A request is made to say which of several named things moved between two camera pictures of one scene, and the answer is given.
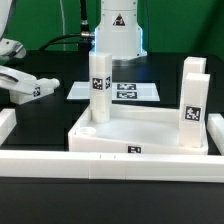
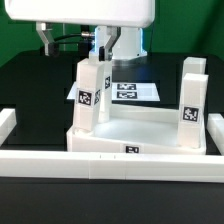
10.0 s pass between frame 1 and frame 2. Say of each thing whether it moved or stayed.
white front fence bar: stayed
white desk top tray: stayed
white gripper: moved
